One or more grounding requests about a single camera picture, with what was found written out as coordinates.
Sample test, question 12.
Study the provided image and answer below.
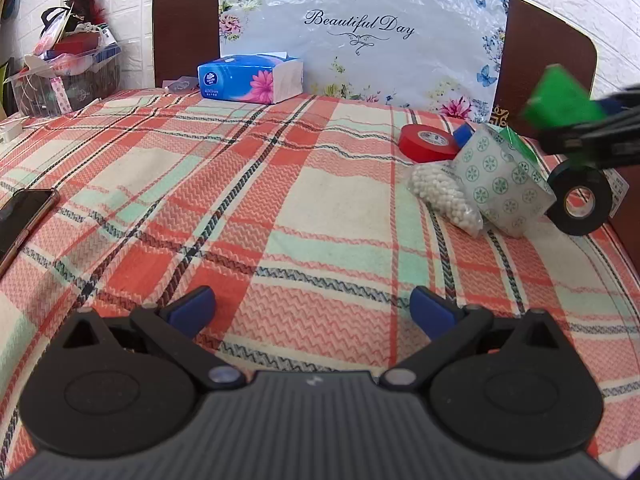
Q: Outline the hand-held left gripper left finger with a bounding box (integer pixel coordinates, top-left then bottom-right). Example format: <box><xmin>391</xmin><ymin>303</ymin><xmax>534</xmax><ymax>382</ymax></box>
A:
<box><xmin>60</xmin><ymin>286</ymin><xmax>247</xmax><ymax>392</ymax></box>

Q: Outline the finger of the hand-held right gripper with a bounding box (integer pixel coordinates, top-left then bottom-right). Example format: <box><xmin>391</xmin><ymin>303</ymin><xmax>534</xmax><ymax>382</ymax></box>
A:
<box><xmin>597</xmin><ymin>89</ymin><xmax>640</xmax><ymax>125</ymax></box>
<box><xmin>542</xmin><ymin>120</ymin><xmax>640</xmax><ymax>170</ymax></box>

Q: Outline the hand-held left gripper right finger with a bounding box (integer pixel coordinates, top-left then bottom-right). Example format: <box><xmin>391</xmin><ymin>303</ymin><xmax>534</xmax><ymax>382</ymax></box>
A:
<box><xmin>379</xmin><ymin>286</ymin><xmax>576</xmax><ymax>392</ymax></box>

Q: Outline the black tape roll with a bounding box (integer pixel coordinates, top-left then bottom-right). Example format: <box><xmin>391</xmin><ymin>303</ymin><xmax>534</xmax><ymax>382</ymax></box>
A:
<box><xmin>546</xmin><ymin>162</ymin><xmax>615</xmax><ymax>236</ymax></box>

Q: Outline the green patterned tissue pack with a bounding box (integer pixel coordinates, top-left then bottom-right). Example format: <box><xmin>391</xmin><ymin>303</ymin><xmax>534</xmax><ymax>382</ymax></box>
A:
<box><xmin>452</xmin><ymin>124</ymin><xmax>557</xmax><ymax>237</ymax></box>

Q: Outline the red tape roll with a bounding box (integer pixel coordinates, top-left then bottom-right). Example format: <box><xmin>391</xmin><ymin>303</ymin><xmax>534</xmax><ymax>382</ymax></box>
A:
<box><xmin>398</xmin><ymin>123</ymin><xmax>461</xmax><ymax>163</ymax></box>

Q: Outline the blue tape roll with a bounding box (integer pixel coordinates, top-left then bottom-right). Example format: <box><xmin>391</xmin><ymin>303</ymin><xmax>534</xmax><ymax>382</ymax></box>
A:
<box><xmin>452</xmin><ymin>122</ymin><xmax>476</xmax><ymax>148</ymax></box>

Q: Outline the bag of white beads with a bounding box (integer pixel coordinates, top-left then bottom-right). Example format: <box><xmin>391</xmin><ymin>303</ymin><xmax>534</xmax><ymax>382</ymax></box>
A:
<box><xmin>407</xmin><ymin>162</ymin><xmax>485</xmax><ymax>236</ymax></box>

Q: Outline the plaid blanket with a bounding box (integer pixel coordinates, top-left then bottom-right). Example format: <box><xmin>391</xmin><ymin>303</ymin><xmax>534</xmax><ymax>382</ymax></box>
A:
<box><xmin>0</xmin><ymin>87</ymin><xmax>640</xmax><ymax>480</ymax></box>

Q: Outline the dark smartphone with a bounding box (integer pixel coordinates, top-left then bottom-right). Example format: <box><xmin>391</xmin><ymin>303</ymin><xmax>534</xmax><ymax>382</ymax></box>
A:
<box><xmin>0</xmin><ymin>188</ymin><xmax>61</xmax><ymax>278</ymax></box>

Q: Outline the floral plastic sheet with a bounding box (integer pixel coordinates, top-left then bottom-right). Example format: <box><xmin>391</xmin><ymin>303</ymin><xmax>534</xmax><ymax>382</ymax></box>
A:
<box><xmin>218</xmin><ymin>0</ymin><xmax>509</xmax><ymax>123</ymax></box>

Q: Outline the blue tissue pack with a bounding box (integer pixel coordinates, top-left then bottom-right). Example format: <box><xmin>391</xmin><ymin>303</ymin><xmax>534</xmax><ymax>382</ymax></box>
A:
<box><xmin>197</xmin><ymin>51</ymin><xmax>304</xmax><ymax>106</ymax></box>

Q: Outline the clear storage box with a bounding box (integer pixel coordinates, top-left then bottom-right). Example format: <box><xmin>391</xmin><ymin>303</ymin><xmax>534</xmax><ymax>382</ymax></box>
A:
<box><xmin>5</xmin><ymin>42</ymin><xmax>123</xmax><ymax>113</ymax></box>

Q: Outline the brown wooden headboard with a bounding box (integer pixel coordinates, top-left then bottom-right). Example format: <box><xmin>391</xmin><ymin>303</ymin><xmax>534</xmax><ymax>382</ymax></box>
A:
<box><xmin>152</xmin><ymin>0</ymin><xmax>598</xmax><ymax>111</ymax></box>

